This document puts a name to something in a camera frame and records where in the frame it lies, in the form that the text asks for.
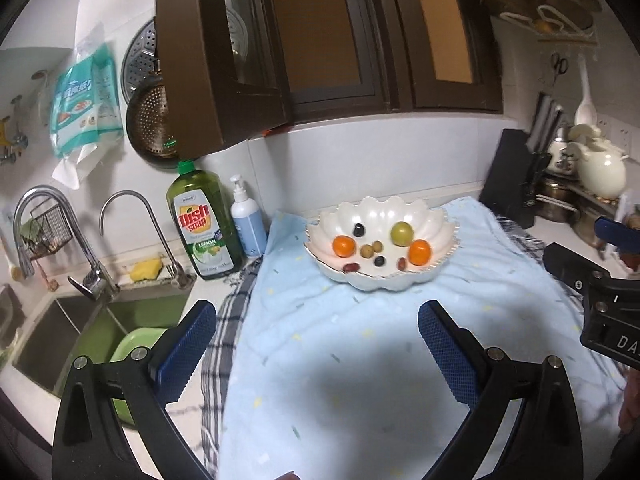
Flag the large orange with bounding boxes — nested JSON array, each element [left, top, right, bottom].
[[408, 238, 432, 266]]

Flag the cream ceramic teapot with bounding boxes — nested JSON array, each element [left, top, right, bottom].
[[566, 124, 627, 200]]

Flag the steel pot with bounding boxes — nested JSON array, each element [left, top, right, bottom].
[[536, 178, 578, 223]]

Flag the green plastic basin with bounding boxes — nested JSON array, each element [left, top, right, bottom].
[[106, 326, 170, 426]]

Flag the steel sink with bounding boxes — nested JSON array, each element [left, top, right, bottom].
[[13, 284, 190, 396]]

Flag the checkered dish cloth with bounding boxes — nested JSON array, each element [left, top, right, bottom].
[[201, 258, 262, 479]]

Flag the black knife block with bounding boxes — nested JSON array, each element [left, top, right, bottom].
[[478, 90, 566, 230]]

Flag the white rice spoon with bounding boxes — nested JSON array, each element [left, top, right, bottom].
[[574, 53, 598, 127]]

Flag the tall chrome faucet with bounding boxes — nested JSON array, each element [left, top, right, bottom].
[[12, 184, 119, 302]]

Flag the yellow sponge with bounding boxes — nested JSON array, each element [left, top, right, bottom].
[[129, 257, 164, 283]]

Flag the curved chrome faucet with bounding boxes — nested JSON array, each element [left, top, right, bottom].
[[98, 188, 196, 291]]

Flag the light blue towel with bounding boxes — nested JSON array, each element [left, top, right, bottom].
[[217, 198, 624, 479]]

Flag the green round fruit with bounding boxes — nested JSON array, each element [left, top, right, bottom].
[[390, 221, 414, 247]]

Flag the white scalloped bowl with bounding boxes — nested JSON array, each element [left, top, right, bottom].
[[305, 196, 459, 292]]

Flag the black scissors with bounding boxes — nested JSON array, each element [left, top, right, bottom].
[[550, 52, 570, 84]]

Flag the small orange mandarin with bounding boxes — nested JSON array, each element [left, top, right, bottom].
[[332, 235, 357, 258]]

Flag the green dish soap bottle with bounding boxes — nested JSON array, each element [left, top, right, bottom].
[[166, 160, 244, 281]]

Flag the blue pump soap bottle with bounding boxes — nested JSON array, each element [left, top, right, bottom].
[[230, 174, 267, 258]]

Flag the brown perforated pan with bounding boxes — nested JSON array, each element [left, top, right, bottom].
[[126, 72, 179, 168]]

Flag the teal plastic bag pack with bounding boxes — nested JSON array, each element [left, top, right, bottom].
[[49, 42, 124, 190]]

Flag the metal steamer plate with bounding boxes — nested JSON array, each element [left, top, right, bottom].
[[120, 18, 157, 103]]

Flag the wire sink basket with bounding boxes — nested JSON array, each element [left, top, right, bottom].
[[21, 200, 72, 261]]

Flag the dark wooden wall cabinet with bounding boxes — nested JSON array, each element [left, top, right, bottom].
[[155, 0, 503, 159]]

